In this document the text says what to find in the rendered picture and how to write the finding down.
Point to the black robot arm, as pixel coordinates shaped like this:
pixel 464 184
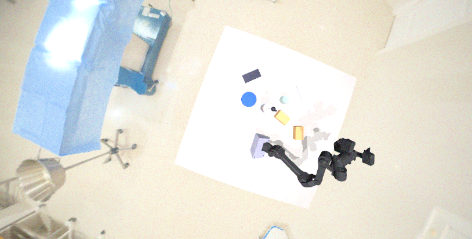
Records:
pixel 334 163

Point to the tan rectangular block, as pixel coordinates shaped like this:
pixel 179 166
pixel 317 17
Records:
pixel 281 117
pixel 298 132

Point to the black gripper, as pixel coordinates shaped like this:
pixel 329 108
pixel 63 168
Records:
pixel 367 157

